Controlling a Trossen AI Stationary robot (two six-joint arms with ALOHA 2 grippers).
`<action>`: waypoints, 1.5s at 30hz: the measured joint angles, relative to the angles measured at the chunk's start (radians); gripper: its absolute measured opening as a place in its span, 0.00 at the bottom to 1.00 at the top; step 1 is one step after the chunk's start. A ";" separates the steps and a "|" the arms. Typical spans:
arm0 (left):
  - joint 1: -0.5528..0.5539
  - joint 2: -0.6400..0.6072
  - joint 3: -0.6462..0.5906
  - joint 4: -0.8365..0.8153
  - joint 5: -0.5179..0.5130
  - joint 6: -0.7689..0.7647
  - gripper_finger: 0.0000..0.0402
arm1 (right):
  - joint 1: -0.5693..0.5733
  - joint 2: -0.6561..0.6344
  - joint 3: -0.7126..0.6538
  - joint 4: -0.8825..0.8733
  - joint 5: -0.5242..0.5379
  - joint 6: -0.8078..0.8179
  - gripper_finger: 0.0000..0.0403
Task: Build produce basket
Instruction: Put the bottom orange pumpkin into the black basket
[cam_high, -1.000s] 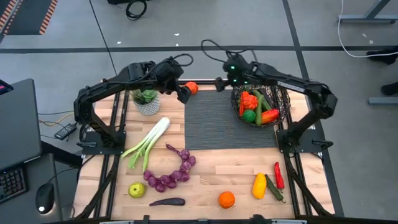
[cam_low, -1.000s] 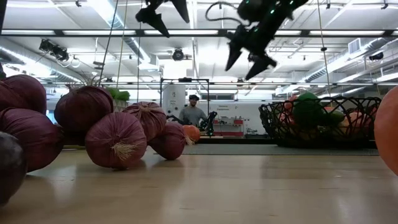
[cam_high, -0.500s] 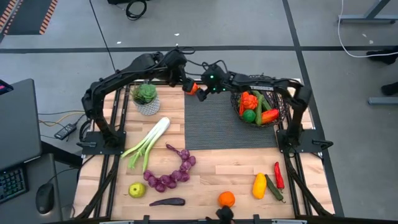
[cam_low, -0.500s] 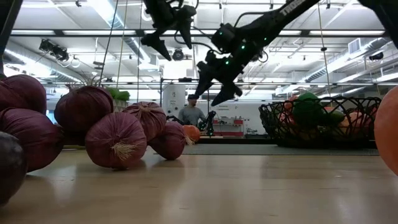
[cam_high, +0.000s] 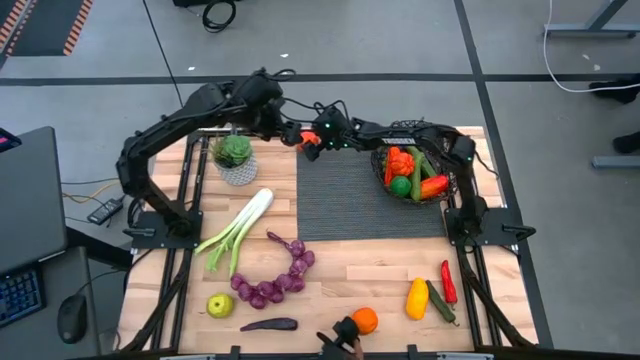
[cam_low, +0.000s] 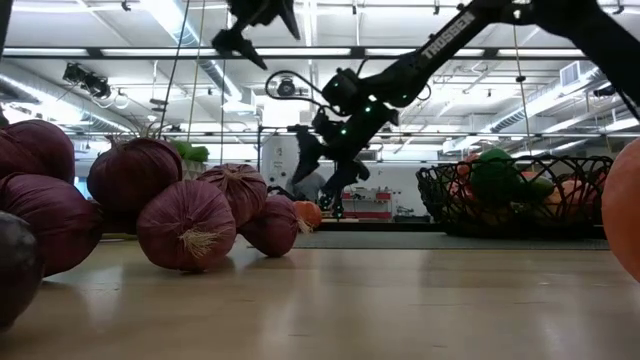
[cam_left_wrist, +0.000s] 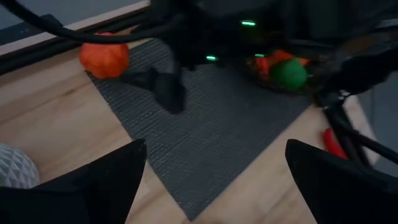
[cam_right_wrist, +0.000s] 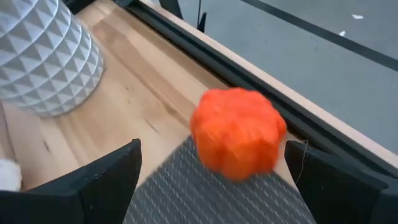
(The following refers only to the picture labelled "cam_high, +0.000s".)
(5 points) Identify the green apple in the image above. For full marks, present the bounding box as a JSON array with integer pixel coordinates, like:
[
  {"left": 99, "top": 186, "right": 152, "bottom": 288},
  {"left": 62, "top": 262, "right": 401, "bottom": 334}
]
[{"left": 206, "top": 292, "right": 235, "bottom": 320}]

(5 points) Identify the orange carrot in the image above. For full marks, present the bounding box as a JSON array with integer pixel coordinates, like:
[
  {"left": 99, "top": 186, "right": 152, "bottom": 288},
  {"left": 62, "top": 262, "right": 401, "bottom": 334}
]
[{"left": 383, "top": 145, "right": 402, "bottom": 187}]

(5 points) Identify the purple eggplant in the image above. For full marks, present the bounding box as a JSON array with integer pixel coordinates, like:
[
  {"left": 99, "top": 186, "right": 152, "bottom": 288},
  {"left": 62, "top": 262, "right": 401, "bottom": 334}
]
[{"left": 239, "top": 317, "right": 299, "bottom": 333}]

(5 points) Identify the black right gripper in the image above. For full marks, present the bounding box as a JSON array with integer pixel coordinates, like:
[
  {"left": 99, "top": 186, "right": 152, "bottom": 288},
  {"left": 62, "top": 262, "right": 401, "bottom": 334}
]
[{"left": 303, "top": 107, "right": 357, "bottom": 162}]

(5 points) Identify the red onion string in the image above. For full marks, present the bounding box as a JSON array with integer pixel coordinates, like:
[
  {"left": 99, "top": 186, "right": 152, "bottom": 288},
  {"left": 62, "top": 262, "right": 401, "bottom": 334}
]
[{"left": 229, "top": 230, "right": 317, "bottom": 311}]

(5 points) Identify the grey woven placemat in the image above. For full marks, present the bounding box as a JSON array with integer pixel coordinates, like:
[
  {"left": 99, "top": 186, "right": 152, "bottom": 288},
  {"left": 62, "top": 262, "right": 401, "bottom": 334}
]
[{"left": 296, "top": 147, "right": 447, "bottom": 242}]

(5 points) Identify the grey desk leg frame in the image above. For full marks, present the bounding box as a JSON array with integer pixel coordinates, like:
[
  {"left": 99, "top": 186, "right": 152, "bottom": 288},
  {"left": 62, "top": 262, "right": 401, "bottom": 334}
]
[{"left": 543, "top": 0, "right": 640, "bottom": 40}]

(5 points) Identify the coiled black cable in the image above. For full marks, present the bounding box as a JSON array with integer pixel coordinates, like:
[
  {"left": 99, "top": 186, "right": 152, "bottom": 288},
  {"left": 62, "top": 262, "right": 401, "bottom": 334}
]
[{"left": 201, "top": 0, "right": 238, "bottom": 34}]

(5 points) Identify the green cucumber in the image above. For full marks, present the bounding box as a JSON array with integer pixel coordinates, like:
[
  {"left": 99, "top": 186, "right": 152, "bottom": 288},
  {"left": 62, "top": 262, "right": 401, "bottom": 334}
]
[{"left": 404, "top": 145, "right": 437, "bottom": 202}]

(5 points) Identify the green and white leek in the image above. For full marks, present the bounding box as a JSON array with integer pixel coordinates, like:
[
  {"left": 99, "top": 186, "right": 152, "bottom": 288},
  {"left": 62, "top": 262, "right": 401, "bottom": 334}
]
[{"left": 193, "top": 187, "right": 275, "bottom": 278}]

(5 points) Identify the black hazard-striped floor mat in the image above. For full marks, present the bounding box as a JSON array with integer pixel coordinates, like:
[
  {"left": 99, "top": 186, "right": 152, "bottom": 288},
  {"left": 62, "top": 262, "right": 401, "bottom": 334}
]
[{"left": 0, "top": 0, "right": 95, "bottom": 58}]

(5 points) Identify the grey desk foot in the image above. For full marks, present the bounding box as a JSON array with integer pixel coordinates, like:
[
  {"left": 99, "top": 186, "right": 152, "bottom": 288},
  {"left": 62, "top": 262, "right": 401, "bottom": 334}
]
[{"left": 591, "top": 154, "right": 640, "bottom": 170}]

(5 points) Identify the white floor cable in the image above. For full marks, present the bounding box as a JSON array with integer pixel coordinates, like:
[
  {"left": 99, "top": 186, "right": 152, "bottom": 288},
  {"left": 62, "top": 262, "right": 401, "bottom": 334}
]
[{"left": 542, "top": 0, "right": 640, "bottom": 94}]

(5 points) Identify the black computer mouse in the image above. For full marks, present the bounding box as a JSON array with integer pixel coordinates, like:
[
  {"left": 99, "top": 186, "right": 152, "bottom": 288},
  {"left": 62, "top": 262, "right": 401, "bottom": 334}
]
[{"left": 56, "top": 293, "right": 89, "bottom": 345}]

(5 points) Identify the orange pumpkin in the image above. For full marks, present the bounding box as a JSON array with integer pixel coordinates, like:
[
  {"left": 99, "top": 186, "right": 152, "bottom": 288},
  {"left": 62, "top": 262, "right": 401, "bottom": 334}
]
[
  {"left": 389, "top": 151, "right": 416, "bottom": 177},
  {"left": 297, "top": 130, "right": 322, "bottom": 152}
]

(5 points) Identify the person's black shoe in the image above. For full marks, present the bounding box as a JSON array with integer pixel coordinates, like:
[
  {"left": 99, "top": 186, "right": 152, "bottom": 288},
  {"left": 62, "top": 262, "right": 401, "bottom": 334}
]
[
  {"left": 611, "top": 128, "right": 640, "bottom": 153},
  {"left": 588, "top": 79, "right": 640, "bottom": 106}
]

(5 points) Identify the large black monitor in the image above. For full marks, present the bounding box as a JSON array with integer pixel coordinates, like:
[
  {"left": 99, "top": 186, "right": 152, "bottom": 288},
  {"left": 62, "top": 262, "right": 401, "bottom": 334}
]
[{"left": 0, "top": 126, "right": 23, "bottom": 154}]

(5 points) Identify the dark green chili pepper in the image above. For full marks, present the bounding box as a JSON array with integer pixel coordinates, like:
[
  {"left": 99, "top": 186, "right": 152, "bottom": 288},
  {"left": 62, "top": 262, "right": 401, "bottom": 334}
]
[{"left": 425, "top": 279, "right": 460, "bottom": 328}]

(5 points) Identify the black backlit keyboard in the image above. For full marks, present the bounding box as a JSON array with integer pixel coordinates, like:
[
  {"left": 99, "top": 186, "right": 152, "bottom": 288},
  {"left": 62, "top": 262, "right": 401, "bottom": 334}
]
[{"left": 0, "top": 266, "right": 47, "bottom": 330}]

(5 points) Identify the orange fruit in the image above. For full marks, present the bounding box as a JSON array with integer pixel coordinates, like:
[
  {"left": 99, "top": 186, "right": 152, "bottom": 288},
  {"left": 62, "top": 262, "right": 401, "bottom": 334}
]
[{"left": 351, "top": 306, "right": 379, "bottom": 336}]

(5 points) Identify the red chili pepper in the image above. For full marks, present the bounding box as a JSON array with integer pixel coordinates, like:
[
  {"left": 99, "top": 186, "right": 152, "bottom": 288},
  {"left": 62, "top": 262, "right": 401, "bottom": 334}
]
[{"left": 440, "top": 259, "right": 459, "bottom": 307}]

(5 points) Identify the succulent in white patterned pot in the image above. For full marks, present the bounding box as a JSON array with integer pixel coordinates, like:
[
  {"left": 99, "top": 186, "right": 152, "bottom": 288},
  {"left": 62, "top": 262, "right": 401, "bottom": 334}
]
[{"left": 210, "top": 133, "right": 260, "bottom": 187}]

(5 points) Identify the red and yellow mango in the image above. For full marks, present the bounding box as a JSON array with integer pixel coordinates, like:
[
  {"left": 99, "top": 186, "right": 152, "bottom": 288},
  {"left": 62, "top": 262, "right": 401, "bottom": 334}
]
[{"left": 419, "top": 174, "right": 451, "bottom": 201}]

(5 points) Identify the yellow cable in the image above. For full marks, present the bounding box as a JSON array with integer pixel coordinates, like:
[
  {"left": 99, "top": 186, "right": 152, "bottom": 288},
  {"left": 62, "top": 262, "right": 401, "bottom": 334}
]
[{"left": 61, "top": 180, "right": 121, "bottom": 206}]

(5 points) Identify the green bell pepper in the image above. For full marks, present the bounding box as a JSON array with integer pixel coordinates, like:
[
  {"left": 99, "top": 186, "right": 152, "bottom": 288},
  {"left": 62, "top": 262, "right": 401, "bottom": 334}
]
[{"left": 389, "top": 175, "right": 413, "bottom": 198}]

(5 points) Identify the grey desk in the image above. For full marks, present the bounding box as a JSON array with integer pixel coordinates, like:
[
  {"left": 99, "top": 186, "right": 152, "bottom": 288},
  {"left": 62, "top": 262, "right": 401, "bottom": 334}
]
[{"left": 0, "top": 125, "right": 101, "bottom": 360}]

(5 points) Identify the black wire basket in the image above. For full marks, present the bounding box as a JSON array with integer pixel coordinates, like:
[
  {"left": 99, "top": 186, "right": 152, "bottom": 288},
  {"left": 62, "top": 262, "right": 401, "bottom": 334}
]
[{"left": 370, "top": 118, "right": 460, "bottom": 206}]

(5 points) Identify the black power adapter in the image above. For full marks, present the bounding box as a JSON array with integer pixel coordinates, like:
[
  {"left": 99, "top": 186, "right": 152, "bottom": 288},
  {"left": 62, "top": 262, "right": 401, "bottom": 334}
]
[{"left": 86, "top": 197, "right": 125, "bottom": 226}]

